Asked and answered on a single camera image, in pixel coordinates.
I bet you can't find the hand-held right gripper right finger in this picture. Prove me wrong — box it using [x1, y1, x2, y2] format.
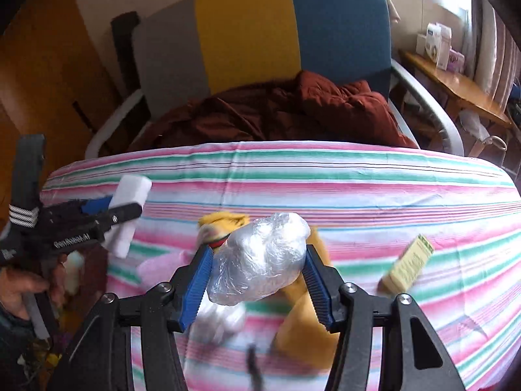
[302, 244, 467, 391]

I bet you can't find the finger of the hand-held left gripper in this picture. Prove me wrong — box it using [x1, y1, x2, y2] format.
[95, 203, 144, 240]
[79, 196, 115, 216]

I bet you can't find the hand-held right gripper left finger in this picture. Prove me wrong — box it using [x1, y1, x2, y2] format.
[47, 245, 215, 391]

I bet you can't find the white foam block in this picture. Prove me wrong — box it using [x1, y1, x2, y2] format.
[101, 174, 153, 258]

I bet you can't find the yellow patterned plush toy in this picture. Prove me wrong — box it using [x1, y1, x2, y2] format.
[197, 211, 340, 369]

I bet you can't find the plastic-wrapped white bundle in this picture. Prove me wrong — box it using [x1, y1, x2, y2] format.
[207, 212, 312, 306]

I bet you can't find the light green leaf-print box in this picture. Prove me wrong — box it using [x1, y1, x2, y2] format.
[378, 234, 435, 296]

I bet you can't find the person's left hand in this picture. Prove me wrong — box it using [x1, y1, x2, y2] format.
[0, 253, 69, 320]

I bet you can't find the pink hair roller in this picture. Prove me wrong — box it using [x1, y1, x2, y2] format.
[136, 250, 196, 290]

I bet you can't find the crumpled clear plastic wrap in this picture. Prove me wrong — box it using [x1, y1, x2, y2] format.
[191, 301, 247, 347]

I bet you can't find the striped tablecloth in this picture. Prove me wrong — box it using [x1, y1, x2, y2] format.
[41, 140, 521, 391]

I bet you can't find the wooden wardrobe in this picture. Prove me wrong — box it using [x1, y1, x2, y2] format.
[0, 0, 123, 212]

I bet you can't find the black rolled mat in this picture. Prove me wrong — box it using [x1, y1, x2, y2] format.
[111, 11, 141, 102]

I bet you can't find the dark red blanket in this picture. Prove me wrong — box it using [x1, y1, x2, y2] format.
[128, 70, 420, 153]

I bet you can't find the grey yellow blue chair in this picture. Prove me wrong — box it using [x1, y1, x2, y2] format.
[85, 0, 465, 159]

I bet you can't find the wooden side shelf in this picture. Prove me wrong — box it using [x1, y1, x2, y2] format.
[401, 49, 514, 129]

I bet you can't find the pink carton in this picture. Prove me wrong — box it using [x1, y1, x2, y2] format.
[448, 49, 466, 72]

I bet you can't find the tall white carton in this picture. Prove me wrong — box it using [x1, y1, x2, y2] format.
[425, 23, 452, 70]

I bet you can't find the patterned beige curtain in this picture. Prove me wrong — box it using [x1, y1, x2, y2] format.
[468, 0, 521, 110]

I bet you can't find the dark blurred cord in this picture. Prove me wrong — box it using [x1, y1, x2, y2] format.
[246, 344, 265, 391]

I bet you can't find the white cord loop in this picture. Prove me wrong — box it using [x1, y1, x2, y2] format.
[468, 134, 509, 159]

